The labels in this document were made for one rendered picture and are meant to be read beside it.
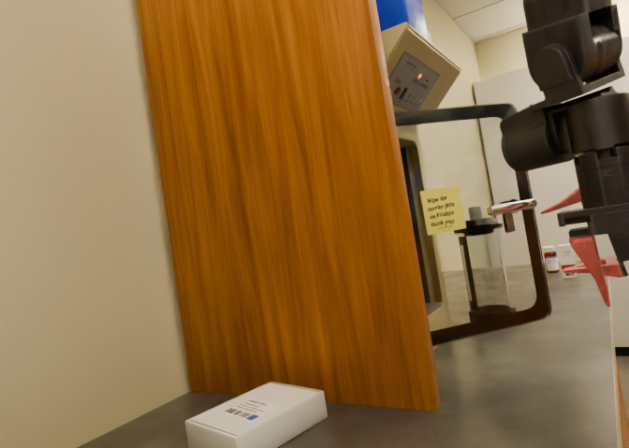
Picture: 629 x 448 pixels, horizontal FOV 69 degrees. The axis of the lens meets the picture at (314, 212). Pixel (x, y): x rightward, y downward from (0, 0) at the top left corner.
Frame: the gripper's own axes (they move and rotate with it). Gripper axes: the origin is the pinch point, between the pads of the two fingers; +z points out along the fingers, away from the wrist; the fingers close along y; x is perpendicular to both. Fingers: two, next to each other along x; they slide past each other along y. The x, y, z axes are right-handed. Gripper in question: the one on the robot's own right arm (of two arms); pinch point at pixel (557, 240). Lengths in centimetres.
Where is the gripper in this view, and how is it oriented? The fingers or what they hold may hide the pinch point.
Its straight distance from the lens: 81.5
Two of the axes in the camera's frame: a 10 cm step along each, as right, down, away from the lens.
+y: -3.2, -9.4, 0.8
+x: -4.8, 0.9, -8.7
